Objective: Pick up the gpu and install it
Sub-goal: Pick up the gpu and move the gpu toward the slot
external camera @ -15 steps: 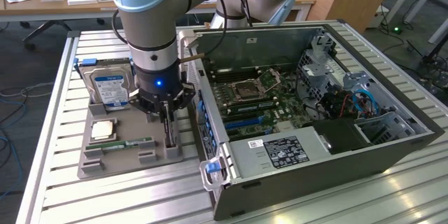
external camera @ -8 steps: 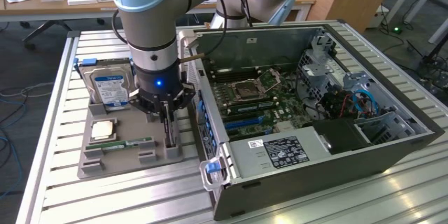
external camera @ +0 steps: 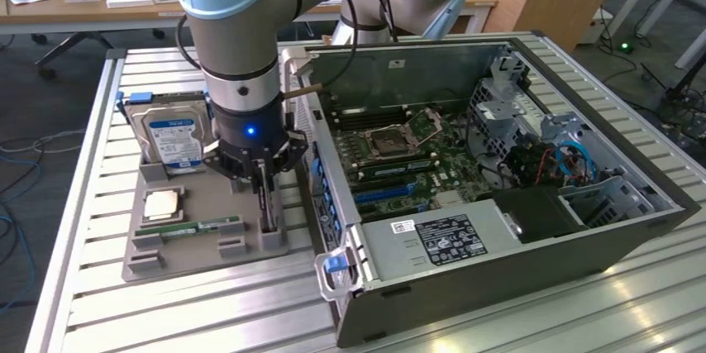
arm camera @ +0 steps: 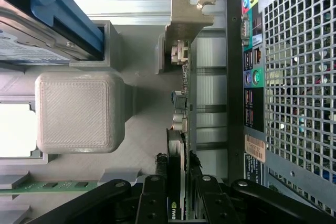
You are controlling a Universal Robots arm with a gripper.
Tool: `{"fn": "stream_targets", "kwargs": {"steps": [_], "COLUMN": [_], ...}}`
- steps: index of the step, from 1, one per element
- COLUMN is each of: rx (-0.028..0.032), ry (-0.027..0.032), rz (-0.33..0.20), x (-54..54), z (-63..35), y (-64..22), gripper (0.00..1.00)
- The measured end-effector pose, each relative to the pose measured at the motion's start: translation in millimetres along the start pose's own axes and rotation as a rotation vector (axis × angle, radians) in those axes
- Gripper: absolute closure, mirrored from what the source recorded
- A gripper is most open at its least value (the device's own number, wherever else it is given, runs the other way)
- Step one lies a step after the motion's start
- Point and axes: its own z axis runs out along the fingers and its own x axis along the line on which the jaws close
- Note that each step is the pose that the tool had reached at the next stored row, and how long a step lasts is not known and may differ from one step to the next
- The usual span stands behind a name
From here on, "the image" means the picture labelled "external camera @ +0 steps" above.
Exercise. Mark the grey open PC case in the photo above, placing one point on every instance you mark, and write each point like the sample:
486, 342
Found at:
496, 287

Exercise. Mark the grey parts rack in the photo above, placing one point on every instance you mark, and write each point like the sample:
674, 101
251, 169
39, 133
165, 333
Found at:
209, 204

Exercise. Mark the grey power supply unit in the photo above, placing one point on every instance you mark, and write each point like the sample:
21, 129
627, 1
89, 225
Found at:
396, 254

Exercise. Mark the CPU socket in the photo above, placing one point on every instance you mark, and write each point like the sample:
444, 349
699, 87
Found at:
388, 142

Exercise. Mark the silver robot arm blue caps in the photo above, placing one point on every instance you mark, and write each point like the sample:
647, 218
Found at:
236, 39

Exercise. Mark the silver disk bay cage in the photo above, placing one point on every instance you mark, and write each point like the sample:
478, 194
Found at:
496, 113

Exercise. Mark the dark wheeled chair base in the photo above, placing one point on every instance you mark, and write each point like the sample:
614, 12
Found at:
60, 50

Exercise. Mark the silver drive bay bracket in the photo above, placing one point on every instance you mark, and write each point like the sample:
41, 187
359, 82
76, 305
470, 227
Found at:
606, 200

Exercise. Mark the black device green light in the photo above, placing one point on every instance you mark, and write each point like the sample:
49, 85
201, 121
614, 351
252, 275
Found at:
624, 45

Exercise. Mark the hard disk blue carrier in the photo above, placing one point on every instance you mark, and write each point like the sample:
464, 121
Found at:
171, 134

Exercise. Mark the blue card retention latch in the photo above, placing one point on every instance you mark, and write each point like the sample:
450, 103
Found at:
315, 166

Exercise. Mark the black floor stand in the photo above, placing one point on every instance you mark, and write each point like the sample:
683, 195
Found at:
683, 92

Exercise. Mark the silver chipset heatsink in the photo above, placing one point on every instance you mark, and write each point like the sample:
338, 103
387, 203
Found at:
452, 199

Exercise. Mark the white box red button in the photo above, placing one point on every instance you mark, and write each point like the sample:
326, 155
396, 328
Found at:
600, 26

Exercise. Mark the green RAM stick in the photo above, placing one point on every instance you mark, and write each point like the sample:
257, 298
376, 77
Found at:
396, 168
181, 228

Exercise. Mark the metal socket cover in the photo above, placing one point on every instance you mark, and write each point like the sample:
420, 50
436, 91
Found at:
428, 111

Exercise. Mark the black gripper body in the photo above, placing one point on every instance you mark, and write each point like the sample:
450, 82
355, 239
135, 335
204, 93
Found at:
248, 125

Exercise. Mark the flat white box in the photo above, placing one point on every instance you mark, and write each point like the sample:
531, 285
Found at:
129, 2

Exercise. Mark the silver CPU chip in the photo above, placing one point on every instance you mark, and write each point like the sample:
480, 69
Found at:
163, 206

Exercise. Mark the green motherboard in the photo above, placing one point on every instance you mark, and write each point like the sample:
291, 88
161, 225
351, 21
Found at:
440, 171

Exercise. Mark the blue expansion slot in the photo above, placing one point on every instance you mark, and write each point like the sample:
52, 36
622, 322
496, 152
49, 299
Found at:
386, 194

